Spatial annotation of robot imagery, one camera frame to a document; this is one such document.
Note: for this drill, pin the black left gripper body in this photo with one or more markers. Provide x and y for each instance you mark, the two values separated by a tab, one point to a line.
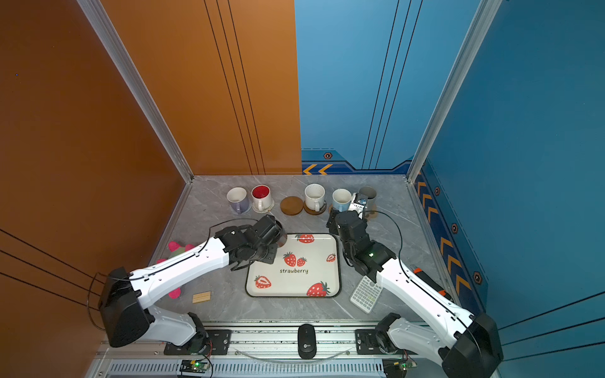
265	254

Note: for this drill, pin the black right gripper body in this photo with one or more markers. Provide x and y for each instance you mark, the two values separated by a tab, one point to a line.
335	230

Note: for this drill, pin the cork paw print coaster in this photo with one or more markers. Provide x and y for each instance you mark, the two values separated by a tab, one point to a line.
370	214

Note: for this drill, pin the red inside white mug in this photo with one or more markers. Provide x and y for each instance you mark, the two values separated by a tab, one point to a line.
261	193

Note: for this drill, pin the light blue mug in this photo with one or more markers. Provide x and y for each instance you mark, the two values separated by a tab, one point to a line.
341	199

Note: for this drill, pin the grey mug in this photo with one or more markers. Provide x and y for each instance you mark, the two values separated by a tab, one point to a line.
368	196

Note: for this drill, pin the black mug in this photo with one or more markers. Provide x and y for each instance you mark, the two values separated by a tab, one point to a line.
282	240

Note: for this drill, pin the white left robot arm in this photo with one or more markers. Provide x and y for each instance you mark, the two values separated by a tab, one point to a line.
128	302

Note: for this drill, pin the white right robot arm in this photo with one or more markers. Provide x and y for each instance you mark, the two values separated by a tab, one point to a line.
462	343

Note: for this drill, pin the plain brown round coaster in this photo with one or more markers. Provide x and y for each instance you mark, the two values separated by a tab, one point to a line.
292	205

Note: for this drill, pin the scratched brown round coaster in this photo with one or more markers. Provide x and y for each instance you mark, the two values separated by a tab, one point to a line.
315	212

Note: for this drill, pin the white scientific calculator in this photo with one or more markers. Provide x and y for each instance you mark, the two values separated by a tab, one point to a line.
366	295

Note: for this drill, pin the black orange utility knife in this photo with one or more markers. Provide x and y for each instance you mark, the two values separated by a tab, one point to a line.
432	283

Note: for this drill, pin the white strawberry serving tray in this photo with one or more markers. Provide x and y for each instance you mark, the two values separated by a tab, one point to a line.
307	266

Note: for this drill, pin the white pink plush toy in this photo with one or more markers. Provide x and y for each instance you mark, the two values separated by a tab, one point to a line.
175	250

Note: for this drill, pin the small wooden block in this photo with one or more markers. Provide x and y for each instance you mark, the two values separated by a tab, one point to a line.
201	297

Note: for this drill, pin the black computer mouse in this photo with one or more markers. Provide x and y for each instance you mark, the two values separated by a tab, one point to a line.
307	343

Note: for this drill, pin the circuit board right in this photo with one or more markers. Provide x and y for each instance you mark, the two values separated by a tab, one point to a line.
397	368

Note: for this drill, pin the green circuit board left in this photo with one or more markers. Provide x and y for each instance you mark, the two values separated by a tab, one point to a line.
195	367

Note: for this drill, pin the multicolour woven rope coaster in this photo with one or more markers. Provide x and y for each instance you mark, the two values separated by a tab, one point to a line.
262	207

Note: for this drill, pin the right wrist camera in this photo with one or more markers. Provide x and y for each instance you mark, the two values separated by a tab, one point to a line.
359	204

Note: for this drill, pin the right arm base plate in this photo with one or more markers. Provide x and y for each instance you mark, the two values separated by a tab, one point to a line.
366	343

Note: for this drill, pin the aluminium front rail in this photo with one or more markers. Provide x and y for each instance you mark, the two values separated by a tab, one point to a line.
278	340

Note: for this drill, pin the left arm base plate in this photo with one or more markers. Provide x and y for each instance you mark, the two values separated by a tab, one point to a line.
215	341

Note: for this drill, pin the aluminium corner post right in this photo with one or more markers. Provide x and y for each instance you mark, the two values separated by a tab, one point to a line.
474	38

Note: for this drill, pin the aluminium corner post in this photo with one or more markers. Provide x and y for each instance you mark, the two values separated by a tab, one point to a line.
103	27
474	38

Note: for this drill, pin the aluminium corner post left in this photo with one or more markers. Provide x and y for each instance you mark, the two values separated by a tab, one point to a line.
103	27

